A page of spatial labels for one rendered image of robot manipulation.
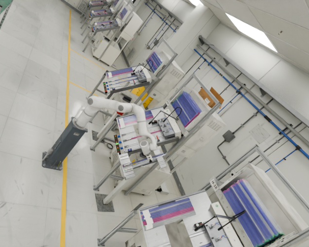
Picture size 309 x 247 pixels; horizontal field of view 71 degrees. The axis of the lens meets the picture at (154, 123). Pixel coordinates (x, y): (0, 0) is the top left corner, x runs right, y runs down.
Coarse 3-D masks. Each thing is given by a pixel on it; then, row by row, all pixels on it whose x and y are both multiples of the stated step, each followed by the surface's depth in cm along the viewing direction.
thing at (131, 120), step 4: (148, 112) 316; (128, 116) 315; (132, 116) 314; (148, 116) 310; (152, 116) 309; (120, 120) 310; (124, 120) 309; (128, 120) 308; (132, 120) 307; (136, 120) 306; (148, 120) 304; (120, 124) 303; (124, 124) 302; (128, 124) 301; (132, 124) 300; (120, 128) 298
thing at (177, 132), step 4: (168, 112) 301; (168, 120) 289; (172, 120) 288; (172, 124) 282; (176, 124) 281; (172, 128) 279; (176, 128) 276; (176, 132) 271; (180, 132) 272; (176, 136) 275; (180, 136) 277
